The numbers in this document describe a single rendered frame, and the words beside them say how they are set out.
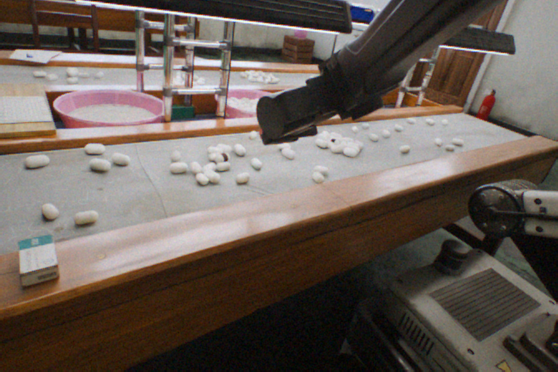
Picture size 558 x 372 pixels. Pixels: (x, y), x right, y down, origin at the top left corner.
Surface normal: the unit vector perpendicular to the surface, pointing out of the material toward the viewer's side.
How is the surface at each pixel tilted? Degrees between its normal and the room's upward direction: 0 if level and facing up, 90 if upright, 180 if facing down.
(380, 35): 117
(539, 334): 0
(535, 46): 91
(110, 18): 90
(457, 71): 90
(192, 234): 0
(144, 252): 0
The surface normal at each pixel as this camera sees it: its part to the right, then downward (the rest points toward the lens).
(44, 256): 0.17, -0.88
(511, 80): -0.76, 0.16
